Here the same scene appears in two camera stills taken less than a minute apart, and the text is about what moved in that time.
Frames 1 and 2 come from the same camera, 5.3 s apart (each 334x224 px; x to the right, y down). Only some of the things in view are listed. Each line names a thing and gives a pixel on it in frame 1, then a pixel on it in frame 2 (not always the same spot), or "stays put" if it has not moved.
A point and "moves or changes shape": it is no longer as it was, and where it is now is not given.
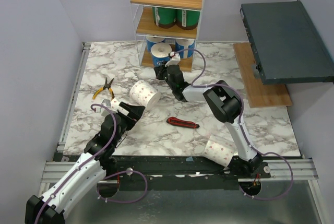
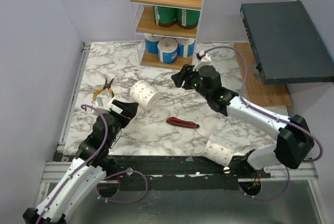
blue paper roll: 180,45 stays put
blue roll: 160,53 moves or changes shape
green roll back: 164,18 stays put
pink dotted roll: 144,94 stays put
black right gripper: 164,71 -> 188,78
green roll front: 187,19 stays put
